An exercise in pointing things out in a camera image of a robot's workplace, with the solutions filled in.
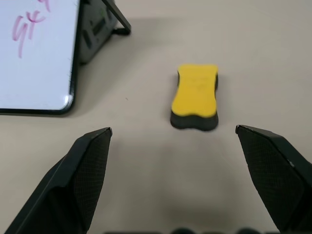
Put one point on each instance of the black whiteboard stand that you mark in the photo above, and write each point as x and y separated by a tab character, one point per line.
119	19

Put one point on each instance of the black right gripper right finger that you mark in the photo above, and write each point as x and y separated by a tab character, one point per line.
273	170

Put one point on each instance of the yellow and black whiteboard eraser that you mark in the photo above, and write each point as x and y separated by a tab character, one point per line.
193	93

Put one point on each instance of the black-framed whiteboard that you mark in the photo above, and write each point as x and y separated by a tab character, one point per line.
34	61

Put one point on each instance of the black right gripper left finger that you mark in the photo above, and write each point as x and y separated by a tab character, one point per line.
80	175

